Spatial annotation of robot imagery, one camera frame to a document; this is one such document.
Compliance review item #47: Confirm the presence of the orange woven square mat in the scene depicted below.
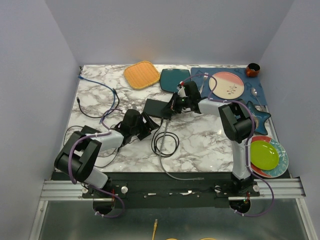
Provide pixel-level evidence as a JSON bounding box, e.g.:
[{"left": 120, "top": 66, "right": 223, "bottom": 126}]
[{"left": 123, "top": 61, "right": 160, "bottom": 90}]

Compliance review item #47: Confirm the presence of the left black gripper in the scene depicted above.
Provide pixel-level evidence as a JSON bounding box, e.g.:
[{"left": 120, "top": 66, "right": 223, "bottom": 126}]
[{"left": 130, "top": 111, "right": 160, "bottom": 141}]

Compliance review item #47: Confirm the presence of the teal square plate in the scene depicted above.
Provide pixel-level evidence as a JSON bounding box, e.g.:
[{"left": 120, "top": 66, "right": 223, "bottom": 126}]
[{"left": 159, "top": 68, "right": 191, "bottom": 93}]

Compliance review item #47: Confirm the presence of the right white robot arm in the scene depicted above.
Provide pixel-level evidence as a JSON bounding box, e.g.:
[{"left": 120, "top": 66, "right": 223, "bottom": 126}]
[{"left": 160, "top": 81, "right": 255, "bottom": 196}]

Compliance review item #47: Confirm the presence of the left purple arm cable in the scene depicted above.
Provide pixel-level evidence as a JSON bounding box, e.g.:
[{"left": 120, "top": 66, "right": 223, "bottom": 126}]
[{"left": 67, "top": 107, "right": 126, "bottom": 219}]

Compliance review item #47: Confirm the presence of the silver spoon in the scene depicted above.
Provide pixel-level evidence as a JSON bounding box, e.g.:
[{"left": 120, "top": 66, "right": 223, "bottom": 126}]
[{"left": 250, "top": 87, "right": 265, "bottom": 111}]

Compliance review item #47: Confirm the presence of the black network switch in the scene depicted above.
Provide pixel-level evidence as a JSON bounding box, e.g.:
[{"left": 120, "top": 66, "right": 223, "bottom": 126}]
[{"left": 143, "top": 98, "right": 173, "bottom": 120}]

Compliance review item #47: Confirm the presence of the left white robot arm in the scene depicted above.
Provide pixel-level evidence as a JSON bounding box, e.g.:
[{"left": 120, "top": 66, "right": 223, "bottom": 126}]
[{"left": 54, "top": 109, "right": 160, "bottom": 198}]

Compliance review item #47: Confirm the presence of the grey ethernet cable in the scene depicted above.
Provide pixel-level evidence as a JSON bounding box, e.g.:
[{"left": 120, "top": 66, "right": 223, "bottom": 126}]
[{"left": 158, "top": 118, "right": 205, "bottom": 181}]

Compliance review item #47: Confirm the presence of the blue star-shaped dish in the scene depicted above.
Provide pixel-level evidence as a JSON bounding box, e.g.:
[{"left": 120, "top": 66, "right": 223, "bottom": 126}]
[{"left": 246, "top": 101, "right": 272, "bottom": 136}]

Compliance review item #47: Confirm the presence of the aluminium rail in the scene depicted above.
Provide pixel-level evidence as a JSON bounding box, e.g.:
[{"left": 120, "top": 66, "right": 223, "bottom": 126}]
[{"left": 40, "top": 178, "right": 306, "bottom": 201}]

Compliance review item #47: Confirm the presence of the red lacquer cup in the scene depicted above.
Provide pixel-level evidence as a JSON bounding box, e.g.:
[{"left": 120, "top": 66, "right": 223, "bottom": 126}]
[{"left": 245, "top": 63, "right": 261, "bottom": 78}]

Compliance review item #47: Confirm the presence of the thin black power cord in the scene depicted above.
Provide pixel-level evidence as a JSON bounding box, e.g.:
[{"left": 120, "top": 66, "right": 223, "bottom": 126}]
[{"left": 62, "top": 124, "right": 121, "bottom": 169}]

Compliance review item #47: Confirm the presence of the silver fork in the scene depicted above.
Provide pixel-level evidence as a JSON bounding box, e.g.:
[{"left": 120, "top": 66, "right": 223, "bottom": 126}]
[{"left": 199, "top": 72, "right": 209, "bottom": 94}]

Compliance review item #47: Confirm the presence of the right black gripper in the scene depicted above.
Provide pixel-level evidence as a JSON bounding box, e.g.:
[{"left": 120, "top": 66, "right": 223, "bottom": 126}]
[{"left": 160, "top": 92, "right": 191, "bottom": 115}]

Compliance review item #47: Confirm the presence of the lime green plate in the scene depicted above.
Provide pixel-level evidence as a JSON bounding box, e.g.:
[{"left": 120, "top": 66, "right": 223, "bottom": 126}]
[{"left": 250, "top": 140, "right": 279, "bottom": 171}]

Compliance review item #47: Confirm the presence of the yellow ethernet cable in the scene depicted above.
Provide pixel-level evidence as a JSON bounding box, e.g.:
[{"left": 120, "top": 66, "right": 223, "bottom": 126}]
[{"left": 151, "top": 218, "right": 159, "bottom": 240}]

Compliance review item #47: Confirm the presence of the teal patterned plate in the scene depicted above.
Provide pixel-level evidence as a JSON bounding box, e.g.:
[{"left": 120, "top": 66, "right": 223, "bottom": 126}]
[{"left": 262, "top": 139, "right": 289, "bottom": 178}]

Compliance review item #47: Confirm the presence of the blue ethernet cable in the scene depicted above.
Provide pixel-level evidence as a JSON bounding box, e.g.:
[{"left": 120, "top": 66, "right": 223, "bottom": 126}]
[{"left": 77, "top": 74, "right": 121, "bottom": 111}]

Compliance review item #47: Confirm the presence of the blue placemat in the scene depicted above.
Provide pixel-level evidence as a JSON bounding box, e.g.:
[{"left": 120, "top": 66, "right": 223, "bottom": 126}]
[{"left": 190, "top": 67, "right": 268, "bottom": 106}]

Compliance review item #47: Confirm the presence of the black mounting base plate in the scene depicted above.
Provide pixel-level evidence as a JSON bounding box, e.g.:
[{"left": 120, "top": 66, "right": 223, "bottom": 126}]
[{"left": 51, "top": 170, "right": 293, "bottom": 210}]

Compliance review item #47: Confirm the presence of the pink and cream plate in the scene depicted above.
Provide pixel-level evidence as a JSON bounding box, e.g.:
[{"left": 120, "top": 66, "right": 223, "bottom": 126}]
[{"left": 209, "top": 71, "right": 245, "bottom": 100}]

